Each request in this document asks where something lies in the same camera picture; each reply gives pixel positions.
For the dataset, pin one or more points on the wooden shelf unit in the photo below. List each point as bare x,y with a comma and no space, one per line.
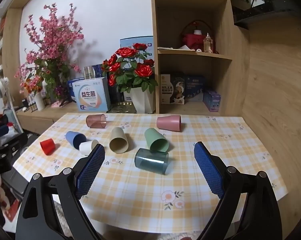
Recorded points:
238,62

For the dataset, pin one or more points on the beige cup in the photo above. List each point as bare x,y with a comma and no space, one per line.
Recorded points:
118,140

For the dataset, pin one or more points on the white and blue box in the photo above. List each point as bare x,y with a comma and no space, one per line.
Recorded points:
93,95

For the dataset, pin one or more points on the red cup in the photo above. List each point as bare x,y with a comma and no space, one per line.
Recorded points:
47,146

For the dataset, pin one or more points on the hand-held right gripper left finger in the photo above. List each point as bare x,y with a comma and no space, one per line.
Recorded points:
90,172

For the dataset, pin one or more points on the dark printed snack box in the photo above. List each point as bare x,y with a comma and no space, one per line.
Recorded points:
173,90

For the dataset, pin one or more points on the pink blossom flower bouquet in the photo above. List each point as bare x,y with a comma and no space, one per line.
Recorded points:
53,45

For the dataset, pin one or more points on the pink cup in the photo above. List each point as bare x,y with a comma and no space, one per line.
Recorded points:
170,123

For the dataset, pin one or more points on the green cup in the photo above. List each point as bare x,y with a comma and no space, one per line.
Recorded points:
156,140

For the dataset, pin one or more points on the metal cup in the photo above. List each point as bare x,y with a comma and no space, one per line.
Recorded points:
89,72

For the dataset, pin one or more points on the white bottle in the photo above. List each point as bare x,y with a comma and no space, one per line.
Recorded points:
39,102

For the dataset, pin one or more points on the translucent brown cup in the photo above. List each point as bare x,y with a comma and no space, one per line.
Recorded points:
96,121

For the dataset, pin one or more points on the yellow checked tablecloth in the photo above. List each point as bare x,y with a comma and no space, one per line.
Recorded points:
140,195

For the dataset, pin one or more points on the white cup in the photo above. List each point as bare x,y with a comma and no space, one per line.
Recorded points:
87,148

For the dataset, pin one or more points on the red basket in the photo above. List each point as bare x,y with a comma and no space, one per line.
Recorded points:
191,41

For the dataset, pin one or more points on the red rose plant white pot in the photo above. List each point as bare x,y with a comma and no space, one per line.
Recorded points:
138,80

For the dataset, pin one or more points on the white folded cloth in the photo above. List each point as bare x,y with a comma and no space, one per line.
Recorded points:
173,49

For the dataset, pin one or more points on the glass bottle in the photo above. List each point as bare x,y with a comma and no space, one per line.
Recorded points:
208,44

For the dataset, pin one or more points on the wooden sideboard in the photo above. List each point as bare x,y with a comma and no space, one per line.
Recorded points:
48,116

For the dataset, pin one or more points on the pink pouch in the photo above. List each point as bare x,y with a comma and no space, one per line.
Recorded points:
60,103

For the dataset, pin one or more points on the black glass cabinet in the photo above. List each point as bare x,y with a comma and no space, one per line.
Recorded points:
278,2

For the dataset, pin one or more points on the clear blister pack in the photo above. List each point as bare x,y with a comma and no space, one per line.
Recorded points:
121,107

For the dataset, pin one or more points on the purple box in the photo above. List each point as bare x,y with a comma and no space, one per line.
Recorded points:
211,101

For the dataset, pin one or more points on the blue cup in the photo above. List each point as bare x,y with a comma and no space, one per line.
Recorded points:
75,139

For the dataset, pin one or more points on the white fan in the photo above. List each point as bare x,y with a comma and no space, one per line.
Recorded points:
0,85

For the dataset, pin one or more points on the dark blue box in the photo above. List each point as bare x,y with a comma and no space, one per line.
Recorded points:
196,87

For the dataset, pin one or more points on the large light blue box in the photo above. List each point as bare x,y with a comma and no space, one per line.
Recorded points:
138,41

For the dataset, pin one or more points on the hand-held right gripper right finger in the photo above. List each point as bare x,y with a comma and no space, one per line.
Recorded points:
208,170

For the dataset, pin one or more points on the translucent teal cup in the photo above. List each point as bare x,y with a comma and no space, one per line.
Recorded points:
151,160

